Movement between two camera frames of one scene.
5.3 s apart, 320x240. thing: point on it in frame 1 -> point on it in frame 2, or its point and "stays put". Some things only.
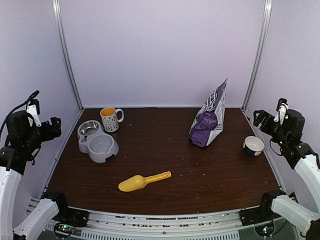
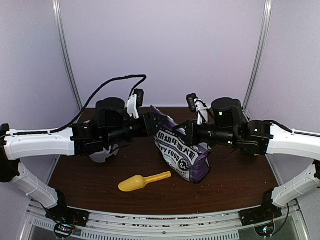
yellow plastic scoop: [137, 182] stays put
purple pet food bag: [208, 122] -> [176, 148]
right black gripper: [263, 114] -> [190, 138]
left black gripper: [49, 134] -> [149, 122]
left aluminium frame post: [64, 51] stays put
